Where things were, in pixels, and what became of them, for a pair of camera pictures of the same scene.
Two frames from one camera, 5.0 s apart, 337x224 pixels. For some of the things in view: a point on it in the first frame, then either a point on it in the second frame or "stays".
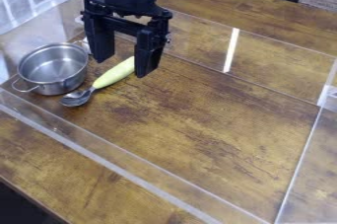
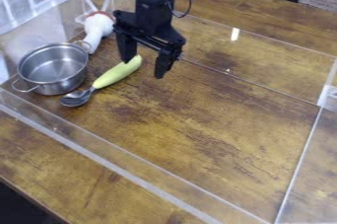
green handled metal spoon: x=79 y=98 stays
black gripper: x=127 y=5 to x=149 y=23
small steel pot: x=53 y=68 stays
